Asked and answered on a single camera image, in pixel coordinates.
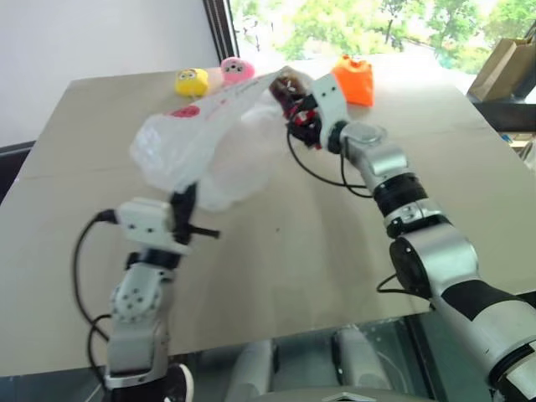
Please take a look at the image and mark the dark low cabinet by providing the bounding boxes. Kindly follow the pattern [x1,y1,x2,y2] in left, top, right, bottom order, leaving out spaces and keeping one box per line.
[466,90,536,136]

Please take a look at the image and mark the grey rounded shape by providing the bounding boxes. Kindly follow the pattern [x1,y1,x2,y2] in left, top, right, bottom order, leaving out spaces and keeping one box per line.
[332,326,391,391]
[225,338,278,402]

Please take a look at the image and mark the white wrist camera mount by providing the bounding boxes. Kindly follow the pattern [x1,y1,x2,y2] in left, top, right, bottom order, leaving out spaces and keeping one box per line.
[118,199,193,255]
[312,74,349,148]

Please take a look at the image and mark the brown paper bag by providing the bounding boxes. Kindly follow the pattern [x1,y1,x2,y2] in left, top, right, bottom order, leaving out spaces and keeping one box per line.
[466,36,536,101]

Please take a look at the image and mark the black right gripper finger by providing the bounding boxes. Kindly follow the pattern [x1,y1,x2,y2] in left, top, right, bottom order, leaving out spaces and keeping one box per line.
[281,70,313,100]
[270,81,303,114]

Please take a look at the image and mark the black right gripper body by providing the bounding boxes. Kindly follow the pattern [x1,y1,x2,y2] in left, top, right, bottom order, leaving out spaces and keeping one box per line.
[288,94,324,150]

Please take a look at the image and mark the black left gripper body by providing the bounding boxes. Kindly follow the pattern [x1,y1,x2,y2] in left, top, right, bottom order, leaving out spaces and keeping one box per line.
[169,200,197,246]

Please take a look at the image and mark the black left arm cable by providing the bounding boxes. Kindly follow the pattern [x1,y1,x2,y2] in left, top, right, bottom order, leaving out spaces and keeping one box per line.
[73,209,122,380]

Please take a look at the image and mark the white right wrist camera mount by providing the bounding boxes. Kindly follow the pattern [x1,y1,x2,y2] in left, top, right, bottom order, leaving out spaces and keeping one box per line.
[312,74,349,148]

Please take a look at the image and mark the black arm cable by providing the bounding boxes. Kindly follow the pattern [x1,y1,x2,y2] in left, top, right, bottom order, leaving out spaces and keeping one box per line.
[73,209,122,380]
[286,123,376,198]
[375,274,436,312]

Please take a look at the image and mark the black window frame post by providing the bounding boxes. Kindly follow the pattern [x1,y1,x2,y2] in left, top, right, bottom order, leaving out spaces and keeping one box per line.
[203,0,240,64]

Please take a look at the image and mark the yellow plush toy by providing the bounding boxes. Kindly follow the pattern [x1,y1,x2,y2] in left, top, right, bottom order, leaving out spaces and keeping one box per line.
[173,68,209,98]

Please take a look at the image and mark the pink plush toy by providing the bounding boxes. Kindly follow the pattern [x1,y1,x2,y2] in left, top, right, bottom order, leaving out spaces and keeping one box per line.
[220,57,255,87]

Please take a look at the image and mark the translucent white plastic bag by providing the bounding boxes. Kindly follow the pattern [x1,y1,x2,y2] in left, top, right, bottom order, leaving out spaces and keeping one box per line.
[128,65,315,213]

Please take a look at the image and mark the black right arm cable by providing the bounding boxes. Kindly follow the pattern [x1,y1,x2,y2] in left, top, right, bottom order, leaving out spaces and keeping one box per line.
[375,274,436,312]
[286,123,376,198]

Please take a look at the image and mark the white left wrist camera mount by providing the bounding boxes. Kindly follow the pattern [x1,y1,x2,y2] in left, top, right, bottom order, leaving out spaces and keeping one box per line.
[118,199,193,255]

